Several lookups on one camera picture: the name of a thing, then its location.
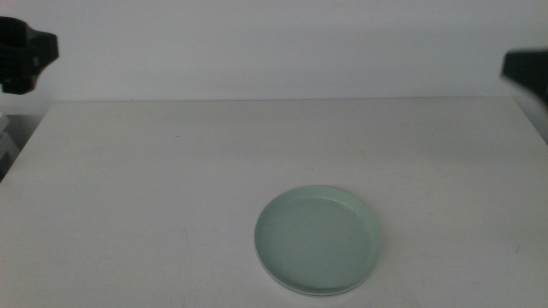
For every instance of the white shallow bowl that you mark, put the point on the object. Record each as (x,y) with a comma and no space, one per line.
(299,293)

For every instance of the pale green shallow bowl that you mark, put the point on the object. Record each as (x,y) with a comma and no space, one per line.
(317,239)

